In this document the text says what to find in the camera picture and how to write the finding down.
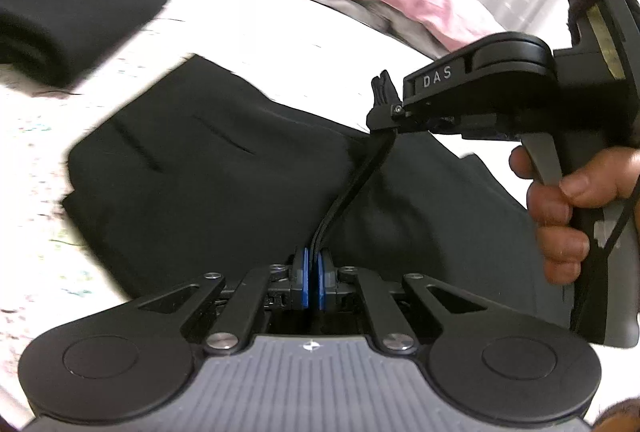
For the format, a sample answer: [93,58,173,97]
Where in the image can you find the folded black garment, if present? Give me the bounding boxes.
[0,0,170,89]

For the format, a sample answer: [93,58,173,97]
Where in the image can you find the person's right hand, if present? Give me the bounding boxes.
[509,146,640,286]

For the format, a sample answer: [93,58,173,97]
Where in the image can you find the black pants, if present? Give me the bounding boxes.
[62,54,576,329]

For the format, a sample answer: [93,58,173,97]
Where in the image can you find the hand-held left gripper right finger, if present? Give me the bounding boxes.
[314,248,488,356]

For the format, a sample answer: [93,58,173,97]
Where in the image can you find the floral printed cloth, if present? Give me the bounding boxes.
[0,0,381,432]

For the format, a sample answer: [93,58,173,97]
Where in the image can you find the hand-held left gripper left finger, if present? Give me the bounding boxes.
[137,246,312,354]

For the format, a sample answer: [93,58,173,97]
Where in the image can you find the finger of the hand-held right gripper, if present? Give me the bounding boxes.
[366,69,406,133]

